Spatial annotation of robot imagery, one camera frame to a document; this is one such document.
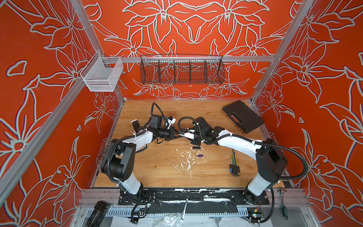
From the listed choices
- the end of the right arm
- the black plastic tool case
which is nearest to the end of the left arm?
the end of the right arm

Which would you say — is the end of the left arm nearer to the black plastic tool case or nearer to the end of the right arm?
the end of the right arm

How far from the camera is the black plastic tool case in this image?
992mm
